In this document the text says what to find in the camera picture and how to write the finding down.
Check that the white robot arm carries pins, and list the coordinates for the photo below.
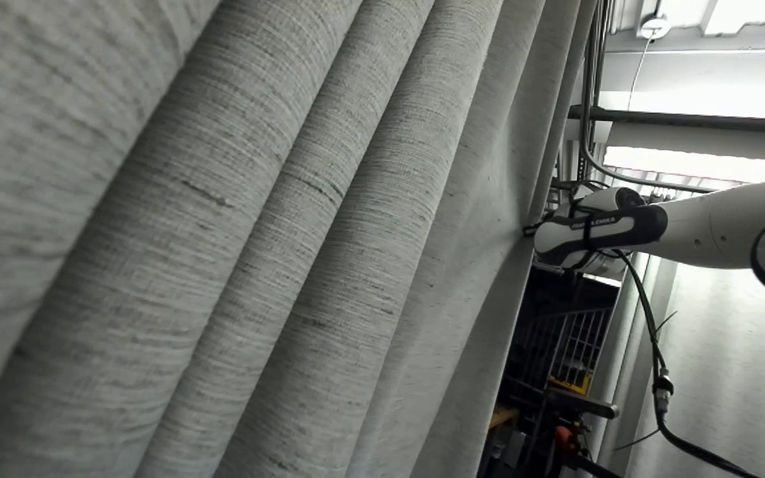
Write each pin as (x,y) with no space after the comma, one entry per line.
(721,230)

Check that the black overhead pipe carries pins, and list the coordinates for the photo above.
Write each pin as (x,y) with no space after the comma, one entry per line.
(667,119)

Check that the yellow black safety gate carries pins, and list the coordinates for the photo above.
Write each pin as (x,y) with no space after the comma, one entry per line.
(563,349)

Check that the grey fabric curtain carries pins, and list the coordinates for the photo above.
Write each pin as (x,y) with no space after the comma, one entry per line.
(268,238)

